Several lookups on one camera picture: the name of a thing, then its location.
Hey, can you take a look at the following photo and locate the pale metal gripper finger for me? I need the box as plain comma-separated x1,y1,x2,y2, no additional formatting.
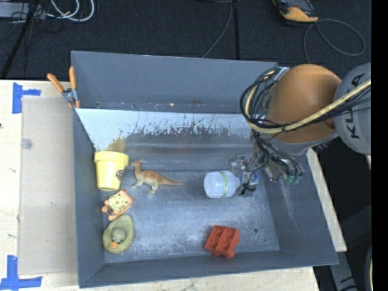
229,153,253,173
239,171,259,198

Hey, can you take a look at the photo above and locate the clear plastic bottle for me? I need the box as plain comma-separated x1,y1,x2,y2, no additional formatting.
203,170,243,199

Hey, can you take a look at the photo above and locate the red toy block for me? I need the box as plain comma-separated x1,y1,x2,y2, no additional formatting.
204,224,241,259

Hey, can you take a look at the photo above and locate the grey metal bin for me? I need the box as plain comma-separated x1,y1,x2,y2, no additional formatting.
70,50,340,289

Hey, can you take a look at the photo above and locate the orange toy dinosaur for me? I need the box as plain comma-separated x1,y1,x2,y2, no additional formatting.
130,159,184,195

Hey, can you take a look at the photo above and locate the orange toy clock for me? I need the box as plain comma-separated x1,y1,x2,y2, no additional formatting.
101,189,135,222

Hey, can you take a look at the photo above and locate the yellow plastic cup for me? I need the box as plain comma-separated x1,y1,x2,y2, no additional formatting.
93,150,130,192

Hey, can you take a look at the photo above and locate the green rubber duck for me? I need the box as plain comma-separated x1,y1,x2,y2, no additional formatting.
101,213,136,255

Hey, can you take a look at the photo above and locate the pale wood board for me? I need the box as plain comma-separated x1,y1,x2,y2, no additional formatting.
17,95,78,276

